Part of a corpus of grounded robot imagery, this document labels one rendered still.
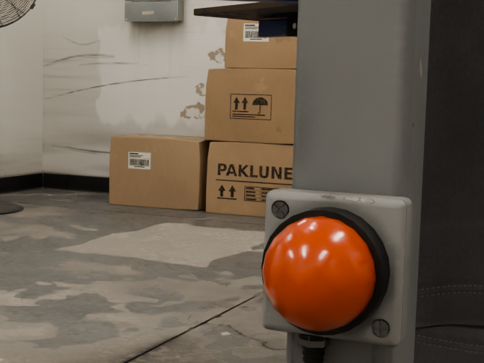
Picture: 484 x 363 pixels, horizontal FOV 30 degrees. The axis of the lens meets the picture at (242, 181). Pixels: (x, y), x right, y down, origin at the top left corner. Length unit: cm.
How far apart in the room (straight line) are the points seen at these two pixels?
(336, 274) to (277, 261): 2
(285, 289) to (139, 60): 576
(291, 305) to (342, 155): 6
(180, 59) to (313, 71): 557
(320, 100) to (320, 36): 2
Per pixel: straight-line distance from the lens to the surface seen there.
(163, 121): 594
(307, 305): 28
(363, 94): 31
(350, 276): 28
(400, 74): 31
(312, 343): 32
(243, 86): 518
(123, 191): 554
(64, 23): 636
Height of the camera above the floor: 71
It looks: 6 degrees down
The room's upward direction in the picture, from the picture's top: 2 degrees clockwise
